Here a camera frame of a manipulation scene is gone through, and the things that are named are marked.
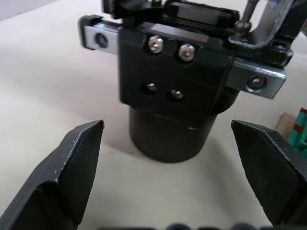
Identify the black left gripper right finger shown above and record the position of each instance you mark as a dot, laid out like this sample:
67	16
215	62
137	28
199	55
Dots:
275	172

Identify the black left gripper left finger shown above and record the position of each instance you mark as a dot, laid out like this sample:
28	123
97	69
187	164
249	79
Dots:
52	177

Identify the black gripper body workpiece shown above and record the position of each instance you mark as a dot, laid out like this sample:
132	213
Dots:
172	81

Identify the green plastic crate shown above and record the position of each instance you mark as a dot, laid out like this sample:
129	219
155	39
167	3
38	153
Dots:
300	134

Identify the brown wooden block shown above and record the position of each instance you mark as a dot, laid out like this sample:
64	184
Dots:
286	123

